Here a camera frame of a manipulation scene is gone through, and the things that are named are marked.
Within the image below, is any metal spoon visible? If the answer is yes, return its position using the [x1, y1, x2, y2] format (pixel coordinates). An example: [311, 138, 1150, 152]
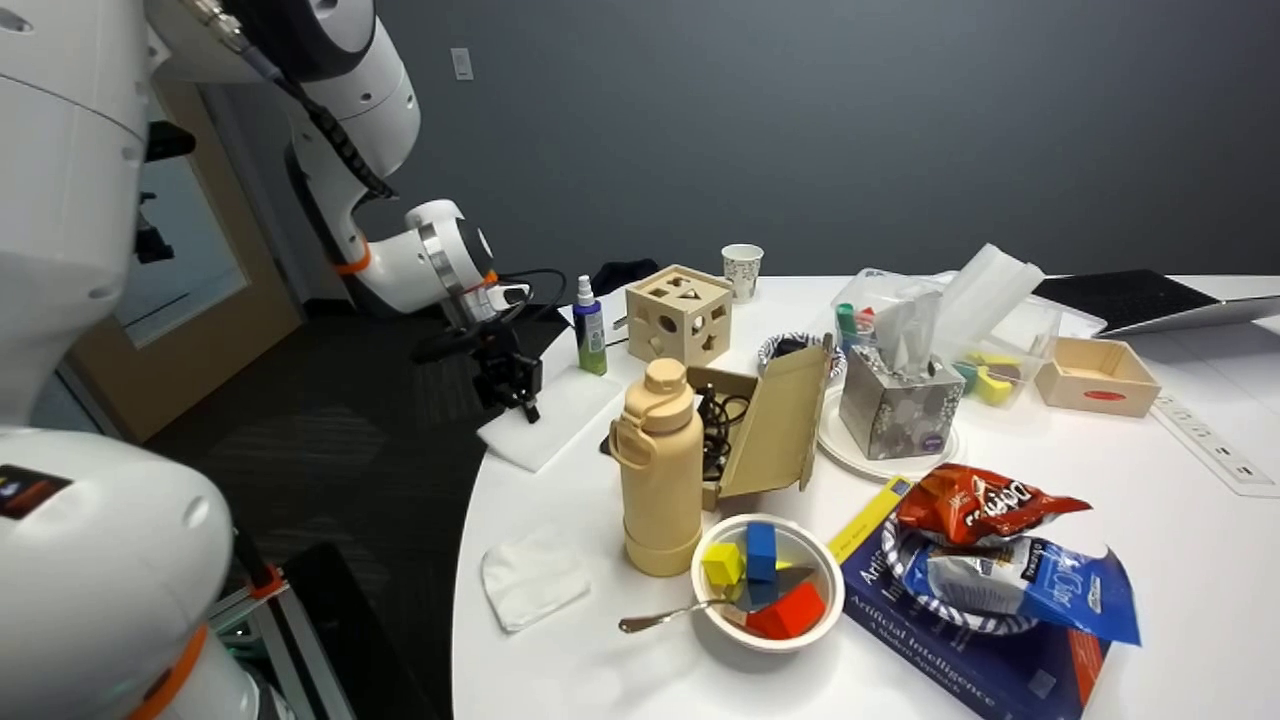
[617, 569, 816, 637]

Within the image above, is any blue book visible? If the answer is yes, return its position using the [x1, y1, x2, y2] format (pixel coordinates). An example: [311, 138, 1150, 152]
[844, 525, 1110, 720]

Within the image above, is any small wooden tray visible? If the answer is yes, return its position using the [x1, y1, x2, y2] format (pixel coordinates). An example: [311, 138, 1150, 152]
[1036, 338, 1161, 418]

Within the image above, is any white folded cloth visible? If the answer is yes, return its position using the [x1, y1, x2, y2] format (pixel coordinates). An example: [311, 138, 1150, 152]
[482, 527, 593, 637]

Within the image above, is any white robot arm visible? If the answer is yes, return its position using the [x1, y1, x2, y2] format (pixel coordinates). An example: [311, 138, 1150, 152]
[0, 0, 530, 720]

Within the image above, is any blue white snack bag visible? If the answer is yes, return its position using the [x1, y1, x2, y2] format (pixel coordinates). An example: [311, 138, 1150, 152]
[882, 521, 1140, 646]

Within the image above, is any white bowl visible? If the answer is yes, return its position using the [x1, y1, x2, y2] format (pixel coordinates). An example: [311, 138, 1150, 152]
[689, 512, 844, 668]

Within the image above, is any red chip bag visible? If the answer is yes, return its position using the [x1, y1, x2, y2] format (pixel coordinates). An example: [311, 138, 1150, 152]
[898, 466, 1087, 548]

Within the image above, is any brown cardboard box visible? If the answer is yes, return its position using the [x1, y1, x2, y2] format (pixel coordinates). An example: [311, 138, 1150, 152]
[693, 348, 829, 507]

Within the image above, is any blue block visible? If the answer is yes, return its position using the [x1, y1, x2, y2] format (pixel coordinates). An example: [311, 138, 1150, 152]
[743, 521, 777, 584]

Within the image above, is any yellow block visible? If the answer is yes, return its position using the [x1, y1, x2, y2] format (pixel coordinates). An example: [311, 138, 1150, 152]
[702, 542, 743, 588]

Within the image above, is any wooden shape sorter box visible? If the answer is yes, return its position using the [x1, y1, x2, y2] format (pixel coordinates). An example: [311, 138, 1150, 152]
[625, 264, 731, 364]

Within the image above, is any grey tissue box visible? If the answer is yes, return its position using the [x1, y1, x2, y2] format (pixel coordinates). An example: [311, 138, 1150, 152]
[839, 348, 963, 460]

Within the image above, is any laptop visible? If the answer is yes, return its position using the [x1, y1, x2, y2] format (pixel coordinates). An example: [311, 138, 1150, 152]
[1036, 273, 1280, 338]

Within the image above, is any green spray bottle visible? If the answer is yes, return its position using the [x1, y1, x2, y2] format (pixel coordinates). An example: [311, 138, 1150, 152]
[573, 278, 610, 378]

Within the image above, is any red block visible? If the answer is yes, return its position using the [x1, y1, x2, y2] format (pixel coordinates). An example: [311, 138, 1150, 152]
[748, 582, 824, 639]

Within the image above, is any beige water bottle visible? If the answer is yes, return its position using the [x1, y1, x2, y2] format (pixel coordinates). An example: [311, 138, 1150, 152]
[610, 358, 703, 578]

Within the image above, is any clear ruler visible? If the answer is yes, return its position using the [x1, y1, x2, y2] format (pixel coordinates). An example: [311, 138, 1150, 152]
[1155, 397, 1280, 499]

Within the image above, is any clear plastic container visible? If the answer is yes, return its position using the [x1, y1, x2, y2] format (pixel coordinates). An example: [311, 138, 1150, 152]
[962, 300, 1061, 410]

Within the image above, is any white plate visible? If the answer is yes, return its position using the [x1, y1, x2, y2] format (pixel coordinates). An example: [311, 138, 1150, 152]
[816, 389, 957, 485]

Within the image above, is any yellow ruler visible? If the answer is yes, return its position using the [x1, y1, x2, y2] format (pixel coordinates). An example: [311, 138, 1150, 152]
[829, 481, 910, 566]

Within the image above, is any small patterned dish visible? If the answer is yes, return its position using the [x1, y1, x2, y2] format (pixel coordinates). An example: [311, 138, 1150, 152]
[757, 331, 847, 389]

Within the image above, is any paper cup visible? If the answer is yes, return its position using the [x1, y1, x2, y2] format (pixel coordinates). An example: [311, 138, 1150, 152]
[721, 245, 766, 300]

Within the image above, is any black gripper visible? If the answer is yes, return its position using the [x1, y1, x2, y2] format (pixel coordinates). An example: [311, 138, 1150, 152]
[474, 304, 568, 412]

